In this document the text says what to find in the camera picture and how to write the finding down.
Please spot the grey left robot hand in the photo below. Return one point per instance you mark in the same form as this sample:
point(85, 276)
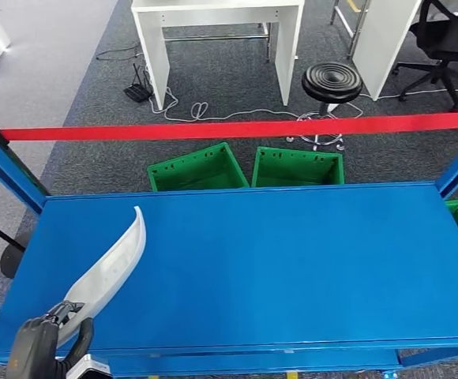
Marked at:
point(36, 345)

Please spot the metal crossbar frame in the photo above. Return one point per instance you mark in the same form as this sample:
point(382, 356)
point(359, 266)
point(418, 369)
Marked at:
point(213, 37)

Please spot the red barrier belt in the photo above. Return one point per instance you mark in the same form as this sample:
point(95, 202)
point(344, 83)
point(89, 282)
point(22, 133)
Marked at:
point(233, 128)

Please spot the black wifi router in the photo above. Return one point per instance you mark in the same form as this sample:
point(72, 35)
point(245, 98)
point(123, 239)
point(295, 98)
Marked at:
point(137, 93)

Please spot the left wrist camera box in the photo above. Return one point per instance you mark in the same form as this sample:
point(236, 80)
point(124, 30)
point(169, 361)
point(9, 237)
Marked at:
point(88, 369)

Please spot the white curved plastic part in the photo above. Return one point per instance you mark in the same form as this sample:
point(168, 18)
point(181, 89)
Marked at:
point(110, 272)

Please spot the black office chair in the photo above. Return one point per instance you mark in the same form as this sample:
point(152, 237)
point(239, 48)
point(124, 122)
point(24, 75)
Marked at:
point(446, 36)

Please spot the white desk side panel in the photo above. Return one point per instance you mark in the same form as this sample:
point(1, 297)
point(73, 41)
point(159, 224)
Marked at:
point(387, 47)

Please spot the black round stool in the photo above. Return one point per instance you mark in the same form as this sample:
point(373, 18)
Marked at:
point(332, 81)

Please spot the white desk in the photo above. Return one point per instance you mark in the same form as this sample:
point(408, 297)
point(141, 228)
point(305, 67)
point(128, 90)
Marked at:
point(217, 8)

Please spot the blue metal shelf rack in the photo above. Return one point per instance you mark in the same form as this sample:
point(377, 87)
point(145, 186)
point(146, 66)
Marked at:
point(252, 272)

